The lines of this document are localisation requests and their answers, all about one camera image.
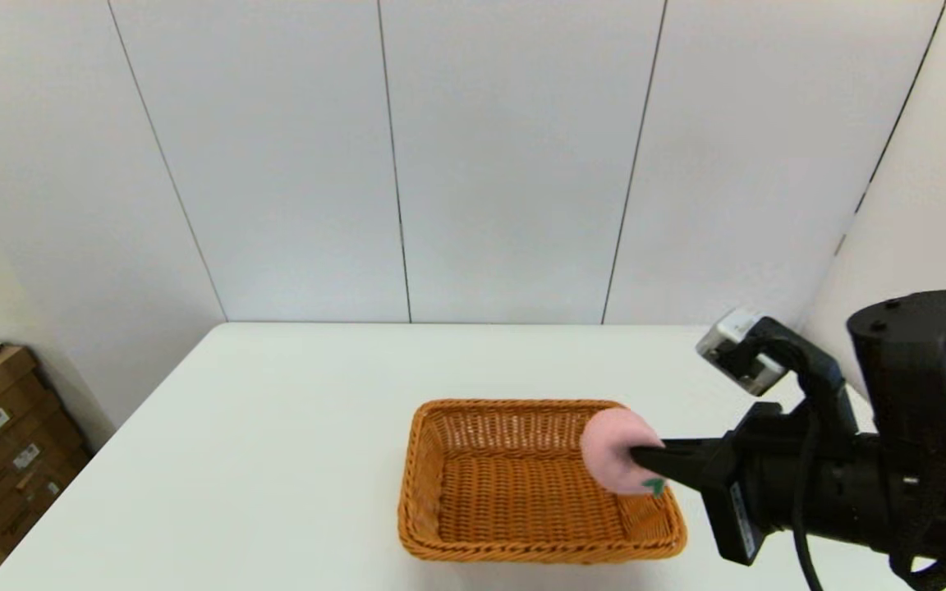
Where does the pink toy peach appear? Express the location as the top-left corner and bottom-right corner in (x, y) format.
(580, 408), (664, 496)

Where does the orange wicker basket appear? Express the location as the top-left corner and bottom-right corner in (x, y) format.
(397, 399), (687, 566)

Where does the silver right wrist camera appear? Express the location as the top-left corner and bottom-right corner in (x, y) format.
(696, 307), (791, 396)

